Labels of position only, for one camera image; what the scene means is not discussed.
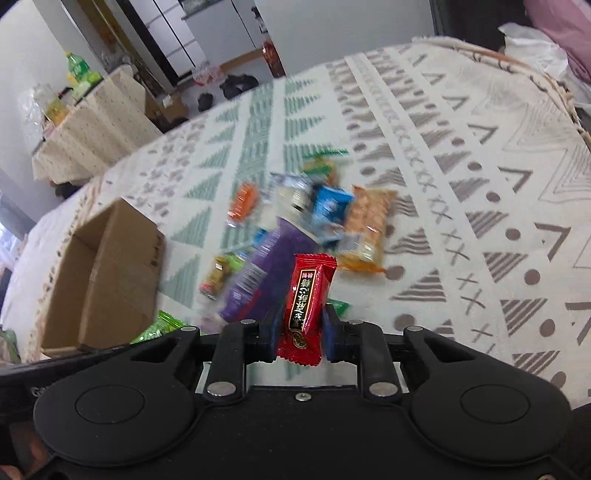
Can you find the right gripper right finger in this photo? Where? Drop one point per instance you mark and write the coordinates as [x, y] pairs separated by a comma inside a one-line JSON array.
[[332, 332]]

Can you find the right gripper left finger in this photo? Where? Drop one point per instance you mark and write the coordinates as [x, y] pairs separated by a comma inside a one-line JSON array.
[[269, 332]]

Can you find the red candy packet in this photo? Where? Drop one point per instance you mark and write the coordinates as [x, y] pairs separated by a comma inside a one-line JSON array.
[[301, 330]]

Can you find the purple snack bag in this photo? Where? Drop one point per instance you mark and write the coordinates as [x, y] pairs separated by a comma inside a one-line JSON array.
[[263, 283]]

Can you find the small multicolour candy packet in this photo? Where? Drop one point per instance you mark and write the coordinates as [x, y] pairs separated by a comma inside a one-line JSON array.
[[223, 267]]

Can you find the orange cracker packet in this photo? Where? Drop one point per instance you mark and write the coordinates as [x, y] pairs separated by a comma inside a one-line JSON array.
[[361, 248]]

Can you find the bright green snack packet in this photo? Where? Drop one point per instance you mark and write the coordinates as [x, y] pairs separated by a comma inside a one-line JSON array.
[[164, 324]]

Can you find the blue snack packet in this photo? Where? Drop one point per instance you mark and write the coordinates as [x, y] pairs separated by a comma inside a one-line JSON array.
[[328, 216]]

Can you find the orange snack packet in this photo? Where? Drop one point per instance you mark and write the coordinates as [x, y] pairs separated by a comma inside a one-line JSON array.
[[243, 203]]

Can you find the silver white snack packet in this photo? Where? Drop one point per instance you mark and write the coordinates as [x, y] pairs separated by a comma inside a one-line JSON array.
[[291, 195]]

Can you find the green biscuit packet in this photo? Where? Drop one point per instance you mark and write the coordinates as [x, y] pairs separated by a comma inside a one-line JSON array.
[[324, 164]]

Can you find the cardboard box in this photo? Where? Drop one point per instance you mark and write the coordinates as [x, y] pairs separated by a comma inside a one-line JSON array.
[[105, 290]]

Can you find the patterned bed blanket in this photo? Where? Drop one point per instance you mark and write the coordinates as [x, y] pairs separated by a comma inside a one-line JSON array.
[[488, 240]]

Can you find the black shoes on floor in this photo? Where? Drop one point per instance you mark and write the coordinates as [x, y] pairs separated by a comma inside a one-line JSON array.
[[232, 87]]

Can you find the table with dotted cloth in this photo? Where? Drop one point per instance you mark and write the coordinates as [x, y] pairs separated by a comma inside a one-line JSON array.
[[106, 126]]

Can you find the red white plastic bag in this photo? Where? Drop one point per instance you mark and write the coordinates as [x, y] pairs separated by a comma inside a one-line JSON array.
[[206, 74]]

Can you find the red bottle on floor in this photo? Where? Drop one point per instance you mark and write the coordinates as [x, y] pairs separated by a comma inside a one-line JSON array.
[[273, 59]]

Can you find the green soda bottle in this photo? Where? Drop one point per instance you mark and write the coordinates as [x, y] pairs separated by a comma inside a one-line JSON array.
[[81, 71]]

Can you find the pink pillow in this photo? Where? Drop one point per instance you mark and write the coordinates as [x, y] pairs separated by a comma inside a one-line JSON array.
[[567, 23]]

